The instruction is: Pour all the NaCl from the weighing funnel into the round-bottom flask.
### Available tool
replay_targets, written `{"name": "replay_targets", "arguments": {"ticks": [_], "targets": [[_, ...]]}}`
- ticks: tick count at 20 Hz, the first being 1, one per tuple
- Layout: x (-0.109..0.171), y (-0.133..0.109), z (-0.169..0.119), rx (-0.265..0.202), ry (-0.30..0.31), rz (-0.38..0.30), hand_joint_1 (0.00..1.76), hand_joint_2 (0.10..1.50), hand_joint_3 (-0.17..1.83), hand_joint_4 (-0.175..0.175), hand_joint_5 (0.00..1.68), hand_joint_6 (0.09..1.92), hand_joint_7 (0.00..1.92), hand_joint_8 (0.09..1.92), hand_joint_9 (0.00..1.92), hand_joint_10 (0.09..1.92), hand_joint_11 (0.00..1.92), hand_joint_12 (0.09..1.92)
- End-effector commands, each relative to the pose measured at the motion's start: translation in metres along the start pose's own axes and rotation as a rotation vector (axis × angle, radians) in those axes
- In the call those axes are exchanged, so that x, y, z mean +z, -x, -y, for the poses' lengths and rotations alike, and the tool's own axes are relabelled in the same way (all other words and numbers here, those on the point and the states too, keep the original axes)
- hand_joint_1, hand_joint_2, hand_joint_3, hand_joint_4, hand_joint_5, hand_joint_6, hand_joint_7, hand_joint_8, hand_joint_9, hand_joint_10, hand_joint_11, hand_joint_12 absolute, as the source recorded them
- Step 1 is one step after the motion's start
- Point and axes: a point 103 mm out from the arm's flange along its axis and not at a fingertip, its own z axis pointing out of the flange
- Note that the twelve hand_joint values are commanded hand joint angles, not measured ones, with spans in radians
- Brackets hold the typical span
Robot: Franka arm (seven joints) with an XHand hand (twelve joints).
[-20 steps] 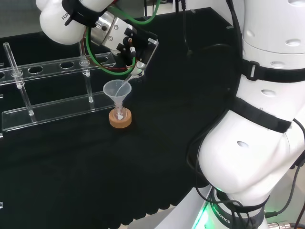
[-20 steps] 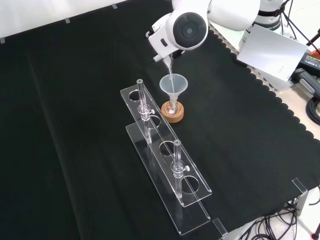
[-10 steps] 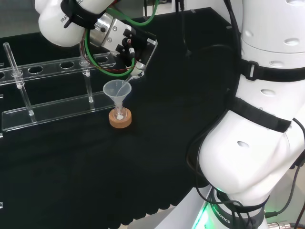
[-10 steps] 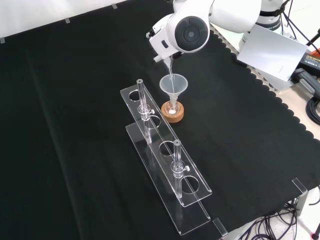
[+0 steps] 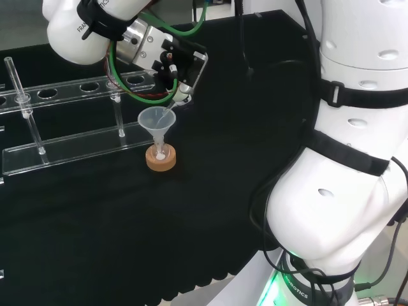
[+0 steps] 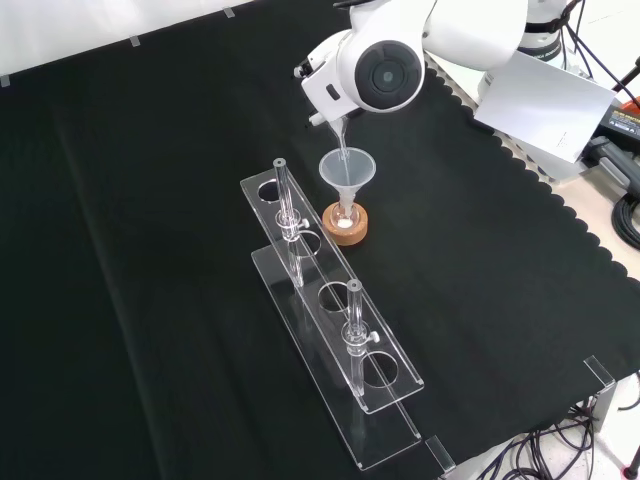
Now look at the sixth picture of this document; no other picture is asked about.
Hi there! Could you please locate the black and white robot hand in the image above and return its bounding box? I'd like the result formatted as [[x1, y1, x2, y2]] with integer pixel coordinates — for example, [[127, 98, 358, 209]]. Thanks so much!
[[293, 28, 361, 126]]

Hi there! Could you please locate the clear plastic funnel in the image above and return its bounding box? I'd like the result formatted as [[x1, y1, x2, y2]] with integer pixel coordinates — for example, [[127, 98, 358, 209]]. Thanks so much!
[[318, 145, 376, 214]]

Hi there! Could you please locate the glass round-bottom flask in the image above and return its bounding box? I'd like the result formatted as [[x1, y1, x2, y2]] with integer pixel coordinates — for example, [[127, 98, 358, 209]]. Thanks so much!
[[329, 197, 362, 232]]

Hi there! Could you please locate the clear acrylic funnel stand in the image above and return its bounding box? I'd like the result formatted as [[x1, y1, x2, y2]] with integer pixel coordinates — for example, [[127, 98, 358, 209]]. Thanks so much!
[[239, 157, 425, 472]]

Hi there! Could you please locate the black bench cloth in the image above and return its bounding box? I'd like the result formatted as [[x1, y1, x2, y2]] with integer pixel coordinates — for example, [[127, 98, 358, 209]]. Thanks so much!
[[0, 0, 640, 480]]

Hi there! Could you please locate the white box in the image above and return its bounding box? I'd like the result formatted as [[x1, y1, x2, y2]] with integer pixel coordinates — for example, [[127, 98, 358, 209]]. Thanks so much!
[[492, 127, 594, 187]]

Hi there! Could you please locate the black power adapter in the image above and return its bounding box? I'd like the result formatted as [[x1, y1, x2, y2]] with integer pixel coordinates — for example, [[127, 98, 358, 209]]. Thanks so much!
[[597, 98, 640, 146]]

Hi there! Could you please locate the clear acrylic cloth clamp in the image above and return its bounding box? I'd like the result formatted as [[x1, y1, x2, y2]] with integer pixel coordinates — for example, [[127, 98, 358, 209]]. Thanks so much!
[[424, 434, 457, 472], [583, 354, 617, 387]]

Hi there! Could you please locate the cork ring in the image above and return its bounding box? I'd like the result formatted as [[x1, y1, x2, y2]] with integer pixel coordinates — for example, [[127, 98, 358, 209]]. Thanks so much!
[[321, 203, 371, 247]]

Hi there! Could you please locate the coiled black cable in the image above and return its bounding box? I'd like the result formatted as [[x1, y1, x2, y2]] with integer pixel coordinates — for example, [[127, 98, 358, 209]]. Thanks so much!
[[612, 188, 640, 246]]

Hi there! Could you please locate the black cable bundle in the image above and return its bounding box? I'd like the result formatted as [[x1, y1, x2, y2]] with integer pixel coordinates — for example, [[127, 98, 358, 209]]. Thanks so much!
[[479, 399, 640, 480]]

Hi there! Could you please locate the silver metal bracket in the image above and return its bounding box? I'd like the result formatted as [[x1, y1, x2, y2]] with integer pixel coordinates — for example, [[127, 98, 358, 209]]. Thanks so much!
[[592, 382, 617, 454]]

